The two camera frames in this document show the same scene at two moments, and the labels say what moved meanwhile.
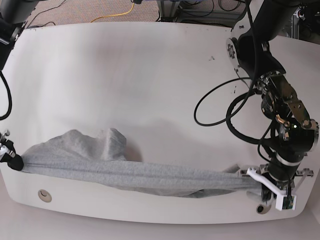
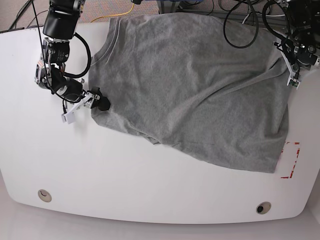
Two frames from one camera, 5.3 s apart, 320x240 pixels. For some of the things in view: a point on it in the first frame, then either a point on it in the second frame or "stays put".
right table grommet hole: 262,209 stays put
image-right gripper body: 285,189 to 298,55
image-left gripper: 8,155 to 72,91
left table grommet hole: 44,195 stays put
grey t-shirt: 104,156 to 211,85
